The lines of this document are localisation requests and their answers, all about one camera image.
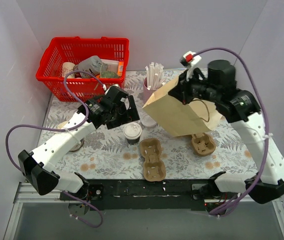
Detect cream crumpled napkin bundle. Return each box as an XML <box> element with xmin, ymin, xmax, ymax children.
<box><xmin>57</xmin><ymin>120</ymin><xmax>84</xmax><ymax>153</ymax></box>

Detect single brown cup carrier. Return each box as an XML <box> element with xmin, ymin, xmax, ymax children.
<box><xmin>139</xmin><ymin>138</ymin><xmax>166</xmax><ymax>182</ymax></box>

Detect aluminium frame rail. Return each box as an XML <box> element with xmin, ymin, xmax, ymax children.
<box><xmin>3</xmin><ymin>181</ymin><xmax>284</xmax><ymax>240</ymax></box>

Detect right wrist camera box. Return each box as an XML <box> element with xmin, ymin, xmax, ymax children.
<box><xmin>180</xmin><ymin>51</ymin><xmax>202</xmax><ymax>82</ymax></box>

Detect pink straw holder cup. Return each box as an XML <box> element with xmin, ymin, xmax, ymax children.
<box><xmin>143</xmin><ymin>78</ymin><xmax>160</xmax><ymax>104</ymax></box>

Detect red plastic shopping basket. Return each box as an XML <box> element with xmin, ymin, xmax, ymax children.
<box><xmin>35</xmin><ymin>36</ymin><xmax>129</xmax><ymax>102</ymax></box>

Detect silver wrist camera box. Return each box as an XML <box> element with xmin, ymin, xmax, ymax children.
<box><xmin>102</xmin><ymin>84</ymin><xmax>119</xmax><ymax>93</ymax></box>

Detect white printed cup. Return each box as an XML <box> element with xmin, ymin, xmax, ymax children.
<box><xmin>61</xmin><ymin>61</ymin><xmax>75</xmax><ymax>78</ymax></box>

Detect grey crumpled snack bag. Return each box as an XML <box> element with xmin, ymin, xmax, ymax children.
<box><xmin>78</xmin><ymin>55</ymin><xmax>103</xmax><ymax>76</ymax></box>

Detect cream paper bag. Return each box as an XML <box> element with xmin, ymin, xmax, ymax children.
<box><xmin>142</xmin><ymin>77</ymin><xmax>222</xmax><ymax>137</ymax></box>

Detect white plastic cup lids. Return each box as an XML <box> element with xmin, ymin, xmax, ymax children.
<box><xmin>141</xmin><ymin>114</ymin><xmax>157</xmax><ymax>128</ymax></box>

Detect black single paper cup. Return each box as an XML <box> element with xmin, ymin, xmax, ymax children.
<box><xmin>126</xmin><ymin>137</ymin><xmax>140</xmax><ymax>145</ymax></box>

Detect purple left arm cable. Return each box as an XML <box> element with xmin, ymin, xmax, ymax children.
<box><xmin>5</xmin><ymin>71</ymin><xmax>107</xmax><ymax>228</ymax></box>

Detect white plastic cup lid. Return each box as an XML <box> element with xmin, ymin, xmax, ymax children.
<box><xmin>123</xmin><ymin>122</ymin><xmax>142</xmax><ymax>140</ymax></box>

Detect white wrapped straws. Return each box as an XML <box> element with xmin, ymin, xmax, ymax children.
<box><xmin>145</xmin><ymin>62</ymin><xmax>165</xmax><ymax>90</ymax></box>

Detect orange and white package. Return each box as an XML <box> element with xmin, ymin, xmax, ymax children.
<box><xmin>102</xmin><ymin>59</ymin><xmax>124</xmax><ymax>77</ymax></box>

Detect floral patterned table mat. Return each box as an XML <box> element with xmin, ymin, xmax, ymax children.
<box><xmin>30</xmin><ymin>69</ymin><xmax>257</xmax><ymax>180</ymax></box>

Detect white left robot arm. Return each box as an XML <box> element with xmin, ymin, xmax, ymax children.
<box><xmin>18</xmin><ymin>85</ymin><xmax>140</xmax><ymax>200</ymax></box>

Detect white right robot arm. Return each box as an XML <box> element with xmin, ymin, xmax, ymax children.
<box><xmin>169</xmin><ymin>59</ymin><xmax>284</xmax><ymax>204</ymax></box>

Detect brown cardboard cup carrier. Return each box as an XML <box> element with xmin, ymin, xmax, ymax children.
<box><xmin>191</xmin><ymin>133</ymin><xmax>216</xmax><ymax>157</ymax></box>

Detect green round item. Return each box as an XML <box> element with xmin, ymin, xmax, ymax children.
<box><xmin>100</xmin><ymin>70</ymin><xmax>120</xmax><ymax>79</ymax></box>

